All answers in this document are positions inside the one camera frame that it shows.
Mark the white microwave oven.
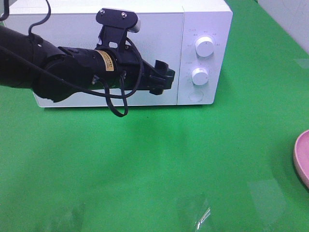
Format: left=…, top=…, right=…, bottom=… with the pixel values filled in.
left=9, top=0, right=233, bottom=105

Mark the pink plate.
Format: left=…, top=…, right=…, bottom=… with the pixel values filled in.
left=293, top=130, right=309, bottom=189

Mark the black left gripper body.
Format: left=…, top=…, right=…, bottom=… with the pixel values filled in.
left=115, top=48, right=157, bottom=91

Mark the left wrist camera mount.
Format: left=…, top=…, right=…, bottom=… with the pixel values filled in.
left=96, top=8, right=140, bottom=52

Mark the white microwave door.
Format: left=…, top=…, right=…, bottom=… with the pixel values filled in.
left=4, top=12, right=183, bottom=107

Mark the white microwave knob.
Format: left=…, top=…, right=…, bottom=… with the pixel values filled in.
left=195, top=36, right=214, bottom=58
left=192, top=68, right=209, bottom=86

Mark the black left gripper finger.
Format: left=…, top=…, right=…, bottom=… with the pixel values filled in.
left=154, top=60, right=175, bottom=77
left=148, top=74, right=173, bottom=95

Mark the lower white microwave knob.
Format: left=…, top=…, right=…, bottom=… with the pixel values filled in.
left=192, top=68, right=209, bottom=86

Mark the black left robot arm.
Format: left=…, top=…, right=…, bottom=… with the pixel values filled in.
left=0, top=27, right=175, bottom=103

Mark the upper white microwave knob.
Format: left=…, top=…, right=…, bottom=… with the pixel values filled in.
left=195, top=36, right=214, bottom=58

